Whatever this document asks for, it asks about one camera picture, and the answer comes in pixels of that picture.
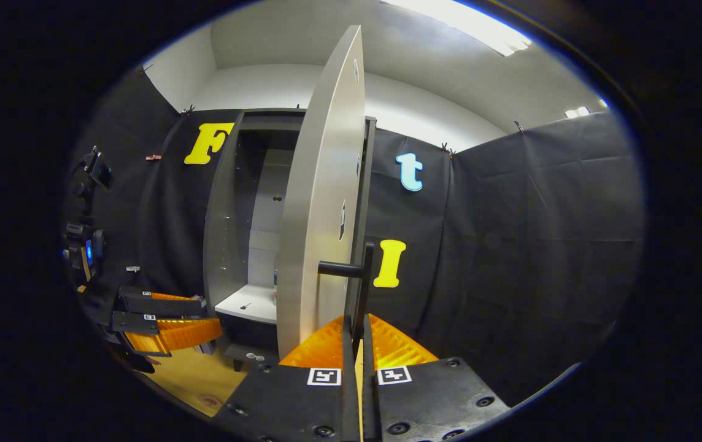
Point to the black clip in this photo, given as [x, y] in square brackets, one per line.
[188, 110]
[447, 148]
[518, 127]

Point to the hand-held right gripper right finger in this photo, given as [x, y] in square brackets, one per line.
[368, 405]

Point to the beige cabinet door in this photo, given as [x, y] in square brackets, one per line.
[320, 215]

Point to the long ceiling light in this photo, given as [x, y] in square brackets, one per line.
[461, 24]

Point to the white cabinet shelf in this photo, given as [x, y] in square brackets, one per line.
[246, 304]

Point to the small ceiling light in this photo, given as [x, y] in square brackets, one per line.
[577, 112]

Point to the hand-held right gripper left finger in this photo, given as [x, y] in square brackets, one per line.
[347, 399]

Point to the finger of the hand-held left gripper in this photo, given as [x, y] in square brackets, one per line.
[167, 305]
[185, 334]

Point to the lavender spine book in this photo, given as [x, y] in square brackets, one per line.
[207, 347]

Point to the black backdrop cloth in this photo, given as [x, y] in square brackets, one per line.
[510, 245]

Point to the dark grey cabinet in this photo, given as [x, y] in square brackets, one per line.
[222, 245]

